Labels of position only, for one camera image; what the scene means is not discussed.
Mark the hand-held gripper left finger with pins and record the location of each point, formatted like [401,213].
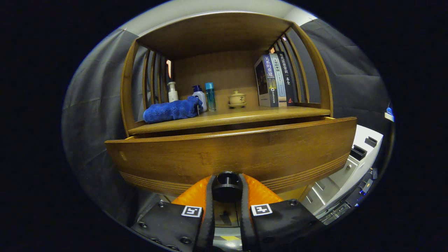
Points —
[209,217]

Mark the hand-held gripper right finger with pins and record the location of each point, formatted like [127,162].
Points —
[246,224]

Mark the wooden drawer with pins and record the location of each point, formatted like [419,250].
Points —
[227,150]

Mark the wooden cabinet door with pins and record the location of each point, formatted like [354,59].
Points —
[220,209]

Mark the wooden countertop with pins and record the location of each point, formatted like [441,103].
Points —
[245,117]

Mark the white drawer unit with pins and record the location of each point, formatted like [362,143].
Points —
[350,168]

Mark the wooden cabinet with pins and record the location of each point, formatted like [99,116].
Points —
[217,70]

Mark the blue towel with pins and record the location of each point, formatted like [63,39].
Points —
[168,110]

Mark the teal transparent bottle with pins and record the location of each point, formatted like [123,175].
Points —
[210,99]

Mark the beige lidded teacup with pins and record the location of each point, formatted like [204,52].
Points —
[237,99]

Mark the white bottle blue cap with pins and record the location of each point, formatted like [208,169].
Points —
[201,95]

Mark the white pump bottle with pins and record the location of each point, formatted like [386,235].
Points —
[173,95]

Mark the book with blue spine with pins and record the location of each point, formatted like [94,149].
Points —
[269,80]

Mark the book with pale spine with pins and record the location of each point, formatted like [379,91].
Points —
[279,80]

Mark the book with black spine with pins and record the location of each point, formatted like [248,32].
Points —
[287,78]

